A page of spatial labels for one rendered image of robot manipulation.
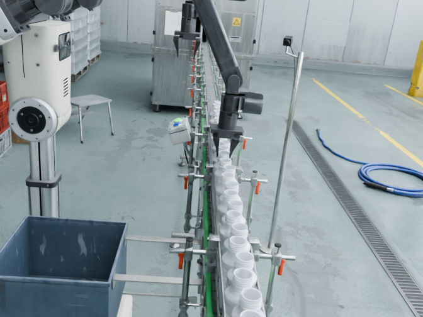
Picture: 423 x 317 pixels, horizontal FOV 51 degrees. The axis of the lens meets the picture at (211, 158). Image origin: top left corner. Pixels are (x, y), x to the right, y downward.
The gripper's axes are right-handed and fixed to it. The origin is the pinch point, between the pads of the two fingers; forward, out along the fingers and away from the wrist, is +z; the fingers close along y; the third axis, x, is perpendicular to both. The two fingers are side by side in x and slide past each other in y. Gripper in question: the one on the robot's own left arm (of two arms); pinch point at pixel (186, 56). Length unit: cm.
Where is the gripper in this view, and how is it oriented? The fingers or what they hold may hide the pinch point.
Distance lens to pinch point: 181.1
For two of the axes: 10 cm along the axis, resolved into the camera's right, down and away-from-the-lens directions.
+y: -10.0, -0.8, -0.5
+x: 0.2, 3.5, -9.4
